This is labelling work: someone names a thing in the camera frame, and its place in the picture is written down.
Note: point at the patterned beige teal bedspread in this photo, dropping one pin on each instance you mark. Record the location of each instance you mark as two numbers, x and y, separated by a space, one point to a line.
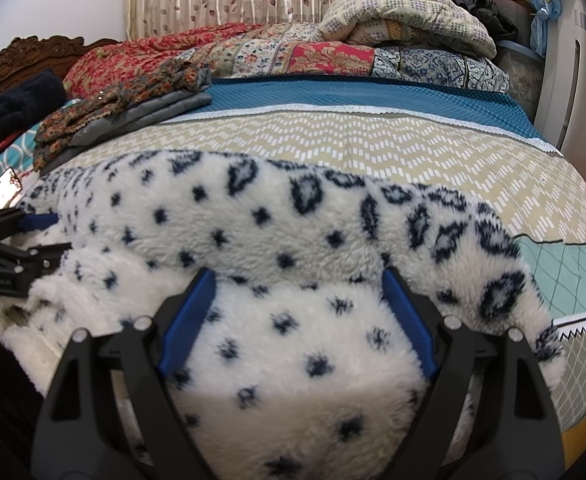
373 145

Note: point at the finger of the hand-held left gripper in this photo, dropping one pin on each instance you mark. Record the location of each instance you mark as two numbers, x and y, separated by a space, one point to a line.
28 260
38 222

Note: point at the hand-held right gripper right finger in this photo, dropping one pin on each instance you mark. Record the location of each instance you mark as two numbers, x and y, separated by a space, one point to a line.
408 320

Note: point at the white spotted fleece garment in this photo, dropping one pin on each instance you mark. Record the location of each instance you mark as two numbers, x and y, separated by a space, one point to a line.
273 220

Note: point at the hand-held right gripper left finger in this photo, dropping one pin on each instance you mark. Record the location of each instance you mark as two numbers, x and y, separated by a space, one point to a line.
188 320

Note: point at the clear plastic storage box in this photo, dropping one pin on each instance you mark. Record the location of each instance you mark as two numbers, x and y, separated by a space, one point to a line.
508 15
518 75

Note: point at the folded grey floral garment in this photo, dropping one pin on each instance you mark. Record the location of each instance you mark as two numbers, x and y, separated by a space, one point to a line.
123 100

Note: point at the carved wooden headboard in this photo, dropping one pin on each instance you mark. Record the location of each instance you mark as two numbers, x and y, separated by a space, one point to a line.
28 50

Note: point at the red blue patchwork quilt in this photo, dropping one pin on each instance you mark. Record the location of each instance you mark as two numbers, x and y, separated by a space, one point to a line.
333 57

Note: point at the folded beige dotted comforter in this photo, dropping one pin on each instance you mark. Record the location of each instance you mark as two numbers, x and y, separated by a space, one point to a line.
398 10

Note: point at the dark navy knit garment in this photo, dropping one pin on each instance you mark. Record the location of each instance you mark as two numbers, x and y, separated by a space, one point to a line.
23 100

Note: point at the teal patterned pillow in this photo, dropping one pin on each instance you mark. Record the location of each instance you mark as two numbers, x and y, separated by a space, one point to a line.
8 160

